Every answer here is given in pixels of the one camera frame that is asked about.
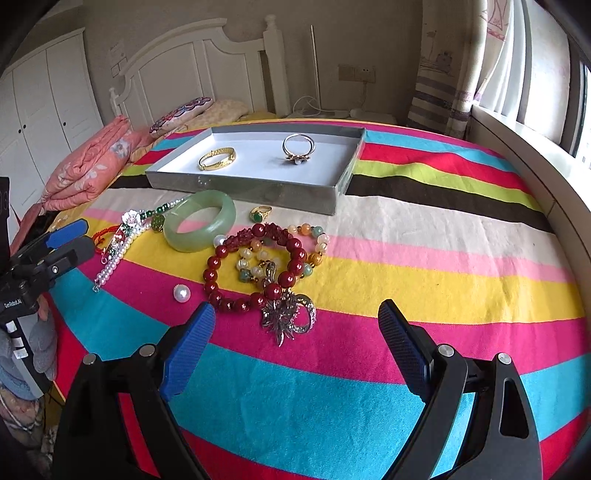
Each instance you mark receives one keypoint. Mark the green jade bangle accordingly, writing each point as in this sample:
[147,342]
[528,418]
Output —
[226,214]

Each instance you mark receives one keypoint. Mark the grey cardboard tray box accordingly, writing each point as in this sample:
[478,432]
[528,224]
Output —
[258,189]

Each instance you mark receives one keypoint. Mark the silver bangle with pearl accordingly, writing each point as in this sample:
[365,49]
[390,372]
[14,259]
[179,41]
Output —
[295,160]

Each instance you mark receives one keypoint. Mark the person's left hand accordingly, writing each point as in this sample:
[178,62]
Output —
[46,346]

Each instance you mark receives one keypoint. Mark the embroidered purple pillow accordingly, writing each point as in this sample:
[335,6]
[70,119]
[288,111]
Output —
[180,115]

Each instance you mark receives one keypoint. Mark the person's patterned clothing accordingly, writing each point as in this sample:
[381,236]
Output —
[18,424]

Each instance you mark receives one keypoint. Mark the colourful striped blanket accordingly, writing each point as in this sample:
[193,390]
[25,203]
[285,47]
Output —
[415,258]

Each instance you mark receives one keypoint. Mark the window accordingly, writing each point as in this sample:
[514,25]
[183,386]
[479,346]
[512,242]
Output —
[554,69]

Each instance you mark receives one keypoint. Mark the printed striped curtain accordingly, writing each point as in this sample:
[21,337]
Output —
[438,92]

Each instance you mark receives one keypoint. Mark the white upright rod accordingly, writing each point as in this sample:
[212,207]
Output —
[315,69]

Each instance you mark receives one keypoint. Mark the gold bangle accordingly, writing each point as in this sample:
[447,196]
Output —
[232,156]

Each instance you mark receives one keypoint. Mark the white windowsill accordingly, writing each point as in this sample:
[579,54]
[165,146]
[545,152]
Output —
[508,147]

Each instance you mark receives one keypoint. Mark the large white pearl pendant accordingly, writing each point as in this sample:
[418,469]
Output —
[181,293]

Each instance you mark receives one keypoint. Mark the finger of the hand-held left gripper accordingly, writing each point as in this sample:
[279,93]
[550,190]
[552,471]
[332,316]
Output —
[74,256]
[67,233]

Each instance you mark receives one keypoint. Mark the beige pillow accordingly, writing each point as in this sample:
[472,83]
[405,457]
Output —
[226,110]

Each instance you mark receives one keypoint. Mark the silver flower brooch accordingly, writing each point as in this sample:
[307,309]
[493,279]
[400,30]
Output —
[277,318]

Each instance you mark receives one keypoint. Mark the white wardrobe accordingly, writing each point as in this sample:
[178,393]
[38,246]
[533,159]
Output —
[46,106]

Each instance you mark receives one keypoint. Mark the pink floral folded quilt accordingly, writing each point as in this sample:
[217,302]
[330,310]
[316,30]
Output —
[87,166]

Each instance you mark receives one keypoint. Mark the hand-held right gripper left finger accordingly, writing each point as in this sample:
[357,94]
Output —
[191,350]

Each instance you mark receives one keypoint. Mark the beige wall socket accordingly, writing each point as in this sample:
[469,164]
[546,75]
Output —
[356,74]

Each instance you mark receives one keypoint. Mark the white power strip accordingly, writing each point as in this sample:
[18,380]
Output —
[341,113]

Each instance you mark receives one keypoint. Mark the white wooden headboard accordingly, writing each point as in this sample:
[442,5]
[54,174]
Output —
[184,64]

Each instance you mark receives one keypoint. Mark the small white pearl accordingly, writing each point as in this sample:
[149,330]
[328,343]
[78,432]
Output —
[219,240]

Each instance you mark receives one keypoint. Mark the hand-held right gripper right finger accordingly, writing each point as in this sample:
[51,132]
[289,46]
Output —
[406,350]

